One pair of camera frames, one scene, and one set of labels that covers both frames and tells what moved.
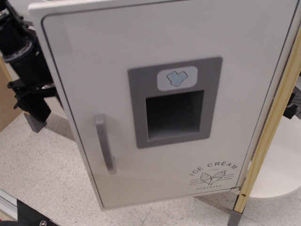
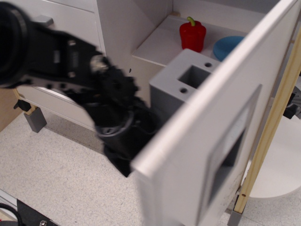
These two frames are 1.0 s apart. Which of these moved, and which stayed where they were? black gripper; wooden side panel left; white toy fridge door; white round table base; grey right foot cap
Moved: white toy fridge door; black gripper
Stayed: white round table base; grey right foot cap; wooden side panel left
